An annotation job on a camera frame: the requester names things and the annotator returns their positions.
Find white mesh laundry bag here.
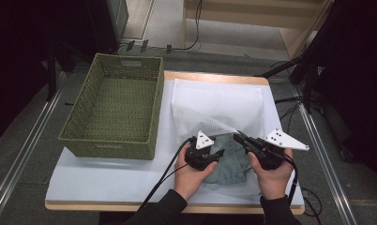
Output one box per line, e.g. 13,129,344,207
171,78,266,202

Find dark curtain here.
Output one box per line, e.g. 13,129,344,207
0,0,94,146
314,0,377,195

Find black hanging cable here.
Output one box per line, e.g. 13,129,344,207
169,0,204,53

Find dark cabinet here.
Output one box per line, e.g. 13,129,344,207
86,0,129,54

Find light blue denim jeans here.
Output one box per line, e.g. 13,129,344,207
204,134,250,186

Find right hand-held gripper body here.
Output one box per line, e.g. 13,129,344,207
244,128,310,172

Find black floor cables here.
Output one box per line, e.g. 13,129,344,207
274,95,305,142

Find person's right hand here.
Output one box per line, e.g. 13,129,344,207
247,148,294,201

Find person's left hand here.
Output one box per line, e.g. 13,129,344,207
173,152,219,202

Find wooden shelf unit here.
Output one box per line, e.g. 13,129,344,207
181,0,335,60

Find left hand-held gripper cable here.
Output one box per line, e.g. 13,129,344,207
136,138,194,214

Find white table mat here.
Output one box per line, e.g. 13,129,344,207
45,79,305,206

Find hand-held gripper cable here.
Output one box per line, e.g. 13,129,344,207
136,138,194,214
283,154,324,219

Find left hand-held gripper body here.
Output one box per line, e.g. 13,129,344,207
185,130,220,172

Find green woven basket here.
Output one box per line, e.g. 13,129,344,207
57,52,165,161

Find aluminium floor rail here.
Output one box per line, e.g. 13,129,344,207
0,71,68,219
297,97,358,225

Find black tripod stand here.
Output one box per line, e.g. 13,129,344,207
255,0,344,113

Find right hand-held gripper cable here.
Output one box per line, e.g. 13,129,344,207
283,154,324,219

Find black metal stand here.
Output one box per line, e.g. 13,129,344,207
45,40,58,102

